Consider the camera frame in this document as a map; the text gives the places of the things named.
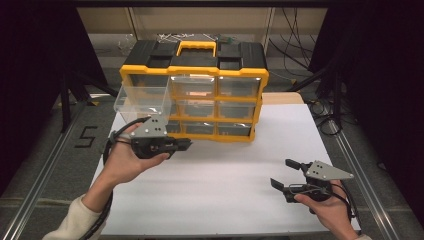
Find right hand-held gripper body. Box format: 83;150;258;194
283;160;355;203

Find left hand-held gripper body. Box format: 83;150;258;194
129;114;178;160

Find clear plastic drawer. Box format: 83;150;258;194
113;81;174;125

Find yellow black organizer cabinet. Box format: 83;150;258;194
119;39;270;144

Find person's right hand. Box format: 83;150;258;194
293;179;360;235

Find person's left hand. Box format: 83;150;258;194
101;122;170;185

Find black metal stand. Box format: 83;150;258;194
286;66;345;134
59;71;118;134

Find black curtain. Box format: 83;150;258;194
308;0;424;228
0;0;110;198

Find small green item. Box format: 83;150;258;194
218;34;238;45

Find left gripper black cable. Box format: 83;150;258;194
79;116;152;240

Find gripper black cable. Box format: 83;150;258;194
288;182;358;224
79;116;152;240

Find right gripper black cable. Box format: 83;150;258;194
288;182;358;224

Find black floor cables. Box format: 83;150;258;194
308;96;345;136

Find aluminium floor rail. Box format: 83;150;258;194
0;103;88;240
328;119;401;240

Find heap of white cable ties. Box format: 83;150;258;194
156;32;218;43

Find hanging black cables bunch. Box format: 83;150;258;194
268;7;318;72

